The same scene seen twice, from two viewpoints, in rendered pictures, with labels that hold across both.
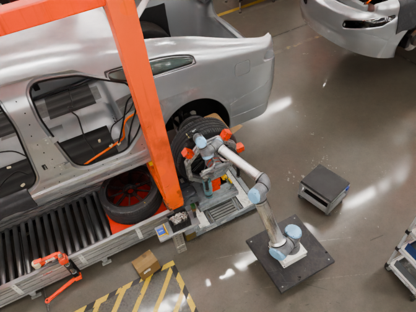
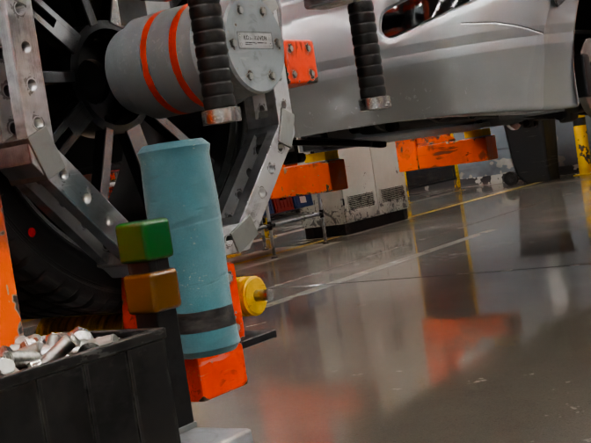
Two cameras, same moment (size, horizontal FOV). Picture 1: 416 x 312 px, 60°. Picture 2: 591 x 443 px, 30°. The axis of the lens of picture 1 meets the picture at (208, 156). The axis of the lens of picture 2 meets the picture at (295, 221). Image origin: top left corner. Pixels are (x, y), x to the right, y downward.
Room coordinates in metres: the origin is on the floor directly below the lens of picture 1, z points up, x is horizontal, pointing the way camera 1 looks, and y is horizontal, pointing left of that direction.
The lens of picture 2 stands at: (1.02, 0.69, 0.69)
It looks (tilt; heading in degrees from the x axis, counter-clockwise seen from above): 3 degrees down; 326
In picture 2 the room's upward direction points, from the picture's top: 9 degrees counter-clockwise
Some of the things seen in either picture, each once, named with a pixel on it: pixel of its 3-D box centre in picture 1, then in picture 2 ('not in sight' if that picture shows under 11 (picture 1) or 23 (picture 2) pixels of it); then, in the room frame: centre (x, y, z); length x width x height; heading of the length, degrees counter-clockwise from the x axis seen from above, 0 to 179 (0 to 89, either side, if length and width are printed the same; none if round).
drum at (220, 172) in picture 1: (214, 164); (193, 58); (2.29, -0.05, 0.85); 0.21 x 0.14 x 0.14; 21
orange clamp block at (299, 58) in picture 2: (238, 148); (282, 65); (2.47, -0.32, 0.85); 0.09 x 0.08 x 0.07; 111
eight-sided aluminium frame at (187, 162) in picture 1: (211, 160); (153, 67); (2.35, -0.03, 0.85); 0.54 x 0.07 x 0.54; 111
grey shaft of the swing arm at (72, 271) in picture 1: (69, 266); not in sight; (1.70, 1.49, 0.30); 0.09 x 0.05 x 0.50; 111
